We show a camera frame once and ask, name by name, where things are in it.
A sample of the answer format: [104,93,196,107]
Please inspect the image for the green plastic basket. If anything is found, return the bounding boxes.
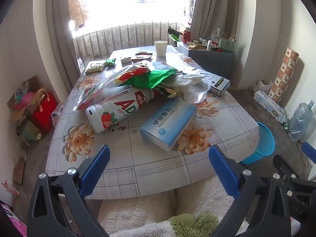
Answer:
[219,39,235,53]

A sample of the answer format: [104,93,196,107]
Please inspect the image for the white paper cup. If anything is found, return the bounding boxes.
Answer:
[154,40,168,57]

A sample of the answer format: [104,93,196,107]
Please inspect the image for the white bag on floor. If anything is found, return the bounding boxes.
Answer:
[252,78,272,94]

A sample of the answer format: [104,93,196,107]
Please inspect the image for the gold foil wrapper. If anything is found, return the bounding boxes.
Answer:
[158,85,184,99]

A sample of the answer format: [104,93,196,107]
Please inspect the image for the white plastic bag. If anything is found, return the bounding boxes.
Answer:
[168,73,210,95]

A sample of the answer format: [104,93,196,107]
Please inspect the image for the green plastic bag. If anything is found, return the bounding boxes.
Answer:
[128,67,184,90]

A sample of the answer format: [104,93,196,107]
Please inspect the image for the black object on cabinet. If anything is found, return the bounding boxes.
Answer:
[167,26,183,36]

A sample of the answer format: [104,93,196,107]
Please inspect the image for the window railing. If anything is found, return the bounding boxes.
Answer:
[73,21,192,66]

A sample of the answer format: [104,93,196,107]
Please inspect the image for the white fleece robe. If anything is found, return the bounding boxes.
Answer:
[97,175,250,237]

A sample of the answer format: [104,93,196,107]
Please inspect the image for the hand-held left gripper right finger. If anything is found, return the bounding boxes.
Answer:
[209,145,294,237]

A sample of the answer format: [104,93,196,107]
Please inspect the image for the red and white snack bag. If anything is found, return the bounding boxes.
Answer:
[115,63,155,84]

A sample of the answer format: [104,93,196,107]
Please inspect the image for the empty water jug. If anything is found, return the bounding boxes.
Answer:
[288,102,314,142]

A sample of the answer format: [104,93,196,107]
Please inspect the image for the grey cabinet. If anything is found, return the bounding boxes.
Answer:
[176,41,235,73]

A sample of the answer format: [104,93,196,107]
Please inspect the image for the brown snack packet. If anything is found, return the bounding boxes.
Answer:
[132,51,153,63]

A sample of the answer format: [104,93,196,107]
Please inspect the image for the clear plastic cup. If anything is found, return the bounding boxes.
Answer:
[184,80,211,103]

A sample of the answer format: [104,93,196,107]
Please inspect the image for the yellow-green packet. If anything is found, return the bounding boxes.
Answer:
[85,62,105,74]

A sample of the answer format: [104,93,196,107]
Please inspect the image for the black and white box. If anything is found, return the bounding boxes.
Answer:
[181,65,231,97]

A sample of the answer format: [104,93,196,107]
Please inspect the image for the patterned paper roll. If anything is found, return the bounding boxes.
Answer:
[269,46,300,104]

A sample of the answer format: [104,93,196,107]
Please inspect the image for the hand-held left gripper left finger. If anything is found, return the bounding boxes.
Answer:
[27,144,111,237]

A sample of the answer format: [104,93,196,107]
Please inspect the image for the blue wastebasket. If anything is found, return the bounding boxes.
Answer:
[241,122,276,165]

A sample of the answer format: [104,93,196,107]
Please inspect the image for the clear wrapper with red print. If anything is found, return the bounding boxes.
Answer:
[73,64,139,110]

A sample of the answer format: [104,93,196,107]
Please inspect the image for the pink printed blanket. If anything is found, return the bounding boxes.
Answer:
[0,201,27,237]

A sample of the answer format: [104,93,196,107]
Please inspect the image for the white strawberry milk bottle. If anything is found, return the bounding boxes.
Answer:
[85,88,155,134]

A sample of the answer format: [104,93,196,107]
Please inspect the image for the beige quilted jacket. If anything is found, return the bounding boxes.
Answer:
[68,0,90,31]

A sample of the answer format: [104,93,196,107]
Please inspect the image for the toilet paper pack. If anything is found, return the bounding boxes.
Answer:
[254,89,288,125]

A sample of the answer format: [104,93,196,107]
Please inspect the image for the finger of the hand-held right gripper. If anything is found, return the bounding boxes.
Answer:
[273,154,300,182]
[301,142,316,165]

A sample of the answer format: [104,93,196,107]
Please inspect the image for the light blue medicine box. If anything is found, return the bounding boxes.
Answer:
[139,101,197,152]

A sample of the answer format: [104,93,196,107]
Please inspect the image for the grey curtain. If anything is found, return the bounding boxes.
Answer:
[46,0,81,92]
[190,0,237,40]

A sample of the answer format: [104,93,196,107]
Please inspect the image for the red gift bag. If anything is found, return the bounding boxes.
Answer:
[31,89,59,133]

